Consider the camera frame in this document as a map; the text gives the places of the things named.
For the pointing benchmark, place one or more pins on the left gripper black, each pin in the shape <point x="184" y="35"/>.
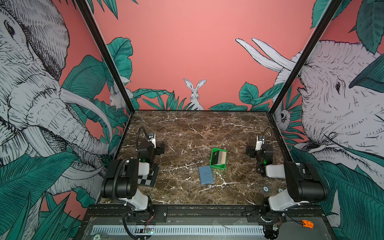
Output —
<point x="158" y="150"/>

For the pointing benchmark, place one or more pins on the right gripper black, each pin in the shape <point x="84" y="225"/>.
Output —
<point x="253" y="154"/>

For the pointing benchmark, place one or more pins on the green plastic card tray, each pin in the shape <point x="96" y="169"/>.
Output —
<point x="221" y="167"/>

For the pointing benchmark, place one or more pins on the blue leather card holder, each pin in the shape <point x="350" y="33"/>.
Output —
<point x="206" y="175"/>

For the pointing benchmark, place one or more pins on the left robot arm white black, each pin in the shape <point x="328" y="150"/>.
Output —
<point x="124" y="176"/>

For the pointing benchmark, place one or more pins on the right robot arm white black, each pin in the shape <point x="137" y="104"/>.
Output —
<point x="303" y="183"/>

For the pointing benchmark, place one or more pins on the gold credit card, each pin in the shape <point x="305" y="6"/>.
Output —
<point x="223" y="157"/>

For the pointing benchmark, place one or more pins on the stack of black cards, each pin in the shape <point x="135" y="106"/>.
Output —
<point x="215" y="158"/>

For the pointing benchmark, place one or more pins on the checkerboard calibration board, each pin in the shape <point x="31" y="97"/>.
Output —
<point x="150" y="179"/>

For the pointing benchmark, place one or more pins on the orange connector clip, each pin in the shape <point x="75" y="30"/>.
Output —
<point x="307" y="224"/>

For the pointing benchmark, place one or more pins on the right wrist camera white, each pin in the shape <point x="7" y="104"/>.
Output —
<point x="259" y="142"/>

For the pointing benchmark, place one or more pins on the black front mounting rail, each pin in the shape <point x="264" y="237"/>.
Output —
<point x="163" y="213"/>

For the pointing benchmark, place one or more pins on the white slotted cable duct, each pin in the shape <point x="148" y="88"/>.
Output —
<point x="209" y="230"/>

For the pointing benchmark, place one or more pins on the left black frame post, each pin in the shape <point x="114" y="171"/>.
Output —
<point x="99" y="40"/>

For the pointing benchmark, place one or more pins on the black frame post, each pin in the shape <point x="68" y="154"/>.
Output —
<point x="324" y="21"/>
<point x="99" y="40"/>

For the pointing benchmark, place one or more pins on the right black frame post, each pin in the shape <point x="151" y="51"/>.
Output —
<point x="324" y="21"/>

